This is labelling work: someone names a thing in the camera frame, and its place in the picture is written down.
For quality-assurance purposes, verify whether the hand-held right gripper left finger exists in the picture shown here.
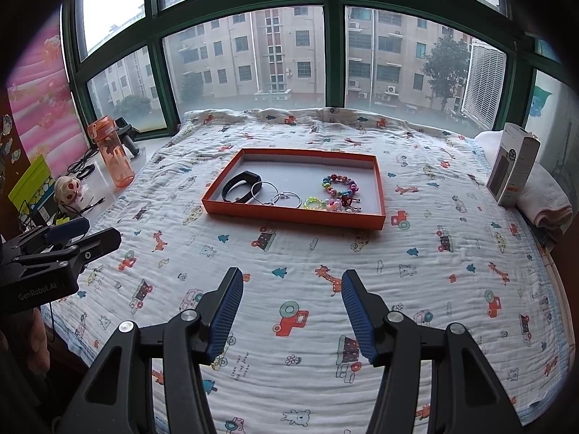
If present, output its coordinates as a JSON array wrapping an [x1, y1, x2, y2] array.
[[72, 267, 245, 434]]

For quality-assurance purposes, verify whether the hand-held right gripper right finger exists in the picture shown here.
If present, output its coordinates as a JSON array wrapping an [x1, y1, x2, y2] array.
[[341, 269, 516, 434]]

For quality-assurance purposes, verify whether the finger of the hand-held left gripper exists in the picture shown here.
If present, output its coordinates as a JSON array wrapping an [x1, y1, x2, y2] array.
[[25, 216, 91, 248], [13, 227, 123, 276]]

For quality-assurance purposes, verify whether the colourful striped bead bracelet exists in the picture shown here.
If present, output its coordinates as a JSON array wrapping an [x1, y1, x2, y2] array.
[[321, 173, 359, 200]]

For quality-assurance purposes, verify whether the black fitness wrist band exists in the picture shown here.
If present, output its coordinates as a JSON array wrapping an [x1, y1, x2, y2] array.
[[221, 170, 261, 204]]

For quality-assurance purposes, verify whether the orange cardboard tray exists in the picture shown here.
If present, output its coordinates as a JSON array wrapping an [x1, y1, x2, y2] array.
[[201, 148, 386, 230]]

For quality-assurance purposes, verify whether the small skull toy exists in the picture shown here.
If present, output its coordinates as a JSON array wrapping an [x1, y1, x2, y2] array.
[[54, 176, 84, 204]]

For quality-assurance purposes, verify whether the orange water bottle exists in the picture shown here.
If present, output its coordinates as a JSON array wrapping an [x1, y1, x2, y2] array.
[[87, 115, 136, 189]]

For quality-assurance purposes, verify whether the white printed cartoon blanket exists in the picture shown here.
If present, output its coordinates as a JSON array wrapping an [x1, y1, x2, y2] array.
[[41, 106, 571, 434]]

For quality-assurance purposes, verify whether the black handheld device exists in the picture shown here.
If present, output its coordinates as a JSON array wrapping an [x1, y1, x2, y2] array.
[[113, 118, 140, 157]]

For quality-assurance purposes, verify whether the pink printed curtain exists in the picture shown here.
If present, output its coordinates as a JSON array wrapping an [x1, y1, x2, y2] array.
[[7, 9, 91, 168]]

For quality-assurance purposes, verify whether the white grey product box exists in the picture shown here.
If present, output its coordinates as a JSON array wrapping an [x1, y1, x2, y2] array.
[[486, 122, 541, 206]]

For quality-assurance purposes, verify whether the folded white towel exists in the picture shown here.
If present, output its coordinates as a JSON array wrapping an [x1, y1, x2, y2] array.
[[475, 130, 574, 231]]

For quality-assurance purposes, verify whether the white louvred outdoor unit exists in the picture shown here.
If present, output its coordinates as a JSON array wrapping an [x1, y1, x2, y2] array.
[[460, 38, 507, 131]]

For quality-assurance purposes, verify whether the blue window sticker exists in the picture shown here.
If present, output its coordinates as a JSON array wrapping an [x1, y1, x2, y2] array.
[[527, 85, 553, 120]]

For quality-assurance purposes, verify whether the black cable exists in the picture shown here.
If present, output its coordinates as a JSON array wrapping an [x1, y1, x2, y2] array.
[[68, 156, 98, 180]]

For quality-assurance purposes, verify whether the pastel bead bracelet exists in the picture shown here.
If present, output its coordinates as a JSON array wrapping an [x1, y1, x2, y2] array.
[[304, 195, 342, 213]]

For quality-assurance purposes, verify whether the green window frame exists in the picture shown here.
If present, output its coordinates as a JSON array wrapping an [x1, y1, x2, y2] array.
[[61, 0, 579, 145]]

